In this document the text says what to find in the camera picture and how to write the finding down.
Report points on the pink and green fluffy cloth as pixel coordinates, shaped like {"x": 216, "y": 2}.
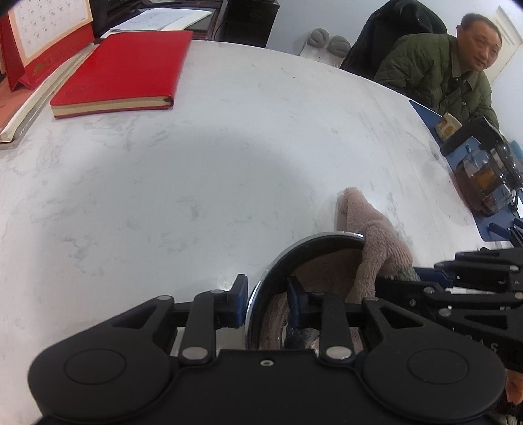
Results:
{"x": 380, "y": 241}

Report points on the stainless steel bowl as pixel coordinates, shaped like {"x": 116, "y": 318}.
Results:
{"x": 310, "y": 245}

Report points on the red hardcover notebook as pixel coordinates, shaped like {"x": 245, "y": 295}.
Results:
{"x": 122, "y": 69}

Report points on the red desk calendar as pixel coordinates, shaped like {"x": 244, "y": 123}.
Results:
{"x": 45, "y": 36}

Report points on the white cup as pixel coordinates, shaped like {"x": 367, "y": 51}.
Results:
{"x": 447, "y": 124}

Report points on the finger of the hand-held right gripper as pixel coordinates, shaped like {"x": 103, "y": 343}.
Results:
{"x": 457, "y": 304}
{"x": 482, "y": 273}

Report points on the dark wooden desk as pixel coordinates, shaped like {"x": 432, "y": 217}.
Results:
{"x": 204, "y": 30}

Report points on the black office chair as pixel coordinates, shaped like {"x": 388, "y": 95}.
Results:
{"x": 388, "y": 28}

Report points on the open paper document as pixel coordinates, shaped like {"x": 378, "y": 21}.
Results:
{"x": 159, "y": 20}

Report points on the pink softcover notebook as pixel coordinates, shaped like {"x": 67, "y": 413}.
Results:
{"x": 16, "y": 110}

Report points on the grey plush slipper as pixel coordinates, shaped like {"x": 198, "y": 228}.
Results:
{"x": 339, "y": 47}
{"x": 318, "y": 39}

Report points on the black cabinet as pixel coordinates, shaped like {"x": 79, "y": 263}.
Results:
{"x": 249, "y": 20}

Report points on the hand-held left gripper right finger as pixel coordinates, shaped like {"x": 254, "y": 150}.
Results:
{"x": 295, "y": 302}

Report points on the person's right hand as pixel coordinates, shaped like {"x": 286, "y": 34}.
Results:
{"x": 515, "y": 388}

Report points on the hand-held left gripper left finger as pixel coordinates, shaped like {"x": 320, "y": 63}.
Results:
{"x": 242, "y": 300}

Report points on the glass teapot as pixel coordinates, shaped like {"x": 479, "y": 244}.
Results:
{"x": 486, "y": 175}

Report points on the blue table mat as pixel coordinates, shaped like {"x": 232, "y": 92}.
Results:
{"x": 429, "y": 118}

